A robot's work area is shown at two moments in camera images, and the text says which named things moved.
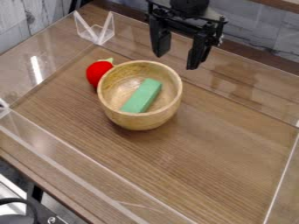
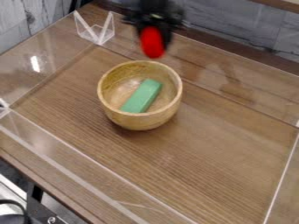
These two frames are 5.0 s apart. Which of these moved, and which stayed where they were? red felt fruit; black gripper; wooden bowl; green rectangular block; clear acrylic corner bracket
Moved: black gripper; red felt fruit
Stayed: wooden bowl; green rectangular block; clear acrylic corner bracket
